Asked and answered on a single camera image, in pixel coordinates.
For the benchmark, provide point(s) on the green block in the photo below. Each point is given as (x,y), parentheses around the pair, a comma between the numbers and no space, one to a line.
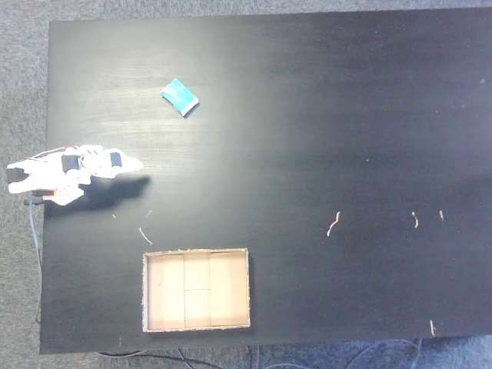
(180,97)

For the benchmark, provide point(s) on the long pale wood splinter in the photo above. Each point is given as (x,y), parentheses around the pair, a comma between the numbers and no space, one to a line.
(145,235)

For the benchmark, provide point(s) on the shallow cardboard box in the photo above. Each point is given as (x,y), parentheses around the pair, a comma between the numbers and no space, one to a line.
(196,290)

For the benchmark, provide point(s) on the curved pale wood splinter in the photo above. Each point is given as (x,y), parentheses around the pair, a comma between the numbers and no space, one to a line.
(333,224)

